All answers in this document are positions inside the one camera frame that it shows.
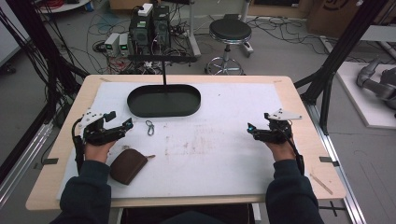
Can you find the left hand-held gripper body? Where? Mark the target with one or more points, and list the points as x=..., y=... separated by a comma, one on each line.
x=99, y=133

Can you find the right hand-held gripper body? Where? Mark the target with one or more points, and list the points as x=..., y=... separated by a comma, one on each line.
x=277, y=130

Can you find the black oval tray stand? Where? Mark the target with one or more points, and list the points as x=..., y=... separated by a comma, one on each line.
x=164, y=100

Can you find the brown leather zip pouch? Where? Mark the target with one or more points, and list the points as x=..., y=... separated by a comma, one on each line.
x=128, y=166

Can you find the person's left hand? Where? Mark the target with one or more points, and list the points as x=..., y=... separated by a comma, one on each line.
x=97, y=151

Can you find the person's right hand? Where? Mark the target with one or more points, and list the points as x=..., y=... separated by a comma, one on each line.
x=281, y=151

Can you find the wooden table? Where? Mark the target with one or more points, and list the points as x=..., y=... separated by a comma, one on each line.
x=311, y=174

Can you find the white table mat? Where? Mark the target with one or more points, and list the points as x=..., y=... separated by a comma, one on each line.
x=202, y=155

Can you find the black tape strip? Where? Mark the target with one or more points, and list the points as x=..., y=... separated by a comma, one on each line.
x=328, y=160
x=49, y=161

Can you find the thin wooden stick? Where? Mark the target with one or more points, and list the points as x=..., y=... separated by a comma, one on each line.
x=321, y=184

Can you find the grey power supply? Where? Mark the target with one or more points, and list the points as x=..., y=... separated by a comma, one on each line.
x=111, y=44
x=124, y=44

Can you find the black computer tower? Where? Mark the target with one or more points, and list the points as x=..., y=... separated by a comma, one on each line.
x=161, y=28
x=140, y=34

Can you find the white floor board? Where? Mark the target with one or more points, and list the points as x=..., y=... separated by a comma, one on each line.
x=364, y=105

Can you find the black round stool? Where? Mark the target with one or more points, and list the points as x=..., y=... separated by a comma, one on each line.
x=230, y=31

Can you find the person's legs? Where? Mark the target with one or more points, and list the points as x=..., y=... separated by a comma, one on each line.
x=186, y=216

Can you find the white desk leg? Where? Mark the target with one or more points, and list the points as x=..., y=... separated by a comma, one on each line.
x=193, y=34

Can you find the white box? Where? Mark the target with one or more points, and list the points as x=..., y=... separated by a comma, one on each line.
x=145, y=9

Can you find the cardboard box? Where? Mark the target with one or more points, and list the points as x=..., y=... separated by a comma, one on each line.
x=342, y=15

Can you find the aluminium rail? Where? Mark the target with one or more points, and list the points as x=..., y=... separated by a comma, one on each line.
x=337, y=174
x=25, y=155

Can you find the black metal frame post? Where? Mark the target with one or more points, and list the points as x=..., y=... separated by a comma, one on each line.
x=339, y=53

